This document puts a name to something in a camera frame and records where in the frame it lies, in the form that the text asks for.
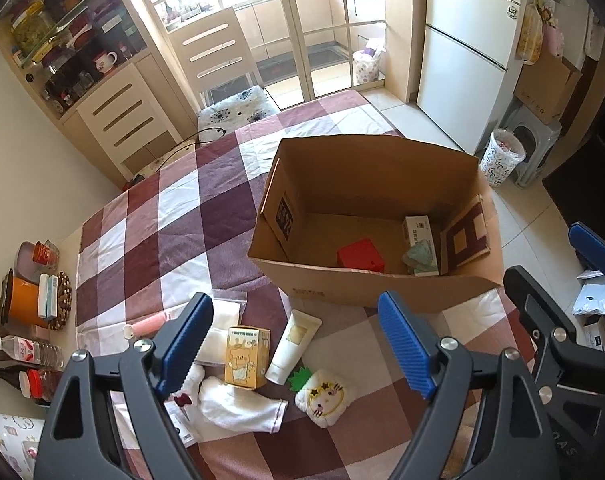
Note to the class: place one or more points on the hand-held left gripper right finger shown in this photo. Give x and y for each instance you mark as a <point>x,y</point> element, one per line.
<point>407,345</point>

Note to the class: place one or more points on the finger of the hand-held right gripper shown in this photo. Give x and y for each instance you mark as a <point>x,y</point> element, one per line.
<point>595,252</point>
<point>537,305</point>

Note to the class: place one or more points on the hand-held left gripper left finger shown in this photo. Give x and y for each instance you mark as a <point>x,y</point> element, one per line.
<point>187,345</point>

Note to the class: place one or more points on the zip bag of cotton pads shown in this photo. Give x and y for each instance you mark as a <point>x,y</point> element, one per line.
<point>225,320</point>

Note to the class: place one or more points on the yellow cartoon carton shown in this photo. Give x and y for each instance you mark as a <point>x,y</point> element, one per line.
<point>245,360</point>

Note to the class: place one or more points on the white fluffy sock with bow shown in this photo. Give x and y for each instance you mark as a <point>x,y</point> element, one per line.
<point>237,405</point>

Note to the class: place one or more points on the white pineapple plush toy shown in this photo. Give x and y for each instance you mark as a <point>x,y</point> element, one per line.
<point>327,397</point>

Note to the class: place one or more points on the brown cardboard box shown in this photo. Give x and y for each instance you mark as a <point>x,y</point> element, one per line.
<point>332,280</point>

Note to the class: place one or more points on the green tissue pack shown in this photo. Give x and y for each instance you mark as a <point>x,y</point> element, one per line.
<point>422,245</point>

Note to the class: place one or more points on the small red box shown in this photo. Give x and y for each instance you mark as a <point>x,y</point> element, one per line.
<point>360,255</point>

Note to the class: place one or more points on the orange container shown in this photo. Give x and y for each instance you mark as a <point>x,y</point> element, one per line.
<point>22,305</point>

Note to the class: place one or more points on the pink bottle with white cap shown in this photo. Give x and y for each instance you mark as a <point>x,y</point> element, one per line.
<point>150,326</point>

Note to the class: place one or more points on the white mailing bags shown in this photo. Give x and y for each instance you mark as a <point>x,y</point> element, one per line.
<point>595,295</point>

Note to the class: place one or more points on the black floor mat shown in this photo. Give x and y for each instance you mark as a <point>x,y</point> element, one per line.
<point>577,195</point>

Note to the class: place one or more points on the white labelled packet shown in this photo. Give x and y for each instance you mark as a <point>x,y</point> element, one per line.
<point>182,427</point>

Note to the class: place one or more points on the cream squeeze tube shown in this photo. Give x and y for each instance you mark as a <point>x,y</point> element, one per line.
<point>292,345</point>

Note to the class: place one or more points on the grey plastic stool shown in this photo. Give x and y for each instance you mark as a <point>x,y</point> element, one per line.
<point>537,150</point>

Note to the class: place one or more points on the checked tablecloth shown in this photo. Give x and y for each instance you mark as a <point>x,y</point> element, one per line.
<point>182,220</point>

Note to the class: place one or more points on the beaded wooden trivet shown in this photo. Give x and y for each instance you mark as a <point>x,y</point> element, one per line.
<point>65,300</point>

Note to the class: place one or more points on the squiggle patterned waste bin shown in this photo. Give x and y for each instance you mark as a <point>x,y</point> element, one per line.
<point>500,162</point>

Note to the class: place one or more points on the white and blue box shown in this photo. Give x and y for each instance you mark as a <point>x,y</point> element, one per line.
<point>47,295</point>

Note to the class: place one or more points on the red lidded jar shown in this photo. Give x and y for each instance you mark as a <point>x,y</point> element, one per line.
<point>42,385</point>

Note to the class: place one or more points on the clear water bottle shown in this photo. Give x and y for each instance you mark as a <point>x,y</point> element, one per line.
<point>30,350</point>

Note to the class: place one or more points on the glass cup with red print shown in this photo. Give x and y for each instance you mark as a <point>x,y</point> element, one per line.
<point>47,254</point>

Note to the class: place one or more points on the closed cardboard carton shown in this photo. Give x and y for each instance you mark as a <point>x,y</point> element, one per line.
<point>547,90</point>

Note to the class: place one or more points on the pink bowl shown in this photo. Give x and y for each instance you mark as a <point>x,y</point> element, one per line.
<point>25,260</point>

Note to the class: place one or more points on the dark glass bottle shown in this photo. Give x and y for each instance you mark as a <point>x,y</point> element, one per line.
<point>2,375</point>

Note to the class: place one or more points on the printed white packet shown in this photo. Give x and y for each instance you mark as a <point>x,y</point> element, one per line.
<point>12,445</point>

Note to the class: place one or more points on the pink hanging bag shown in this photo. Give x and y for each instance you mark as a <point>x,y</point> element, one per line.
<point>553,40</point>

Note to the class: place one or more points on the yellow hanging bag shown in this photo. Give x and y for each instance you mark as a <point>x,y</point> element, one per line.
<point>528,35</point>

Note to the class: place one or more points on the white refrigerator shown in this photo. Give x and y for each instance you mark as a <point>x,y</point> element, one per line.
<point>462,60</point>

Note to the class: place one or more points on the floral seat cushion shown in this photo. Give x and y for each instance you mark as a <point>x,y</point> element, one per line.
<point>237,107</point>

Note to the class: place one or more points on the glass shelf display cabinet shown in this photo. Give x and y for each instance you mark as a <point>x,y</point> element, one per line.
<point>152,80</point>

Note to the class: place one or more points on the dotted waste bin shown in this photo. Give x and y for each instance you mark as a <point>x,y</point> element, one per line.
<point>367,65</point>

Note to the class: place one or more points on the white mug with red print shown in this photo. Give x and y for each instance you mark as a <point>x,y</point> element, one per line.
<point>102,62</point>

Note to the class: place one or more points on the kitchen floor mat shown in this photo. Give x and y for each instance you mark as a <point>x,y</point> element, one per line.
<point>302,62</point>

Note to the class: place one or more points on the glass sliding door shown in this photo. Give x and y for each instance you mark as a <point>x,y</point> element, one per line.
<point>297,35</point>

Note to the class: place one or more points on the kitchen base cabinets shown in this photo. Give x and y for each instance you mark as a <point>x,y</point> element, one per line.
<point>272,20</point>

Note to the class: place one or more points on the large glass pickle jar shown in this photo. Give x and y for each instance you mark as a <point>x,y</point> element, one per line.
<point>32,30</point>

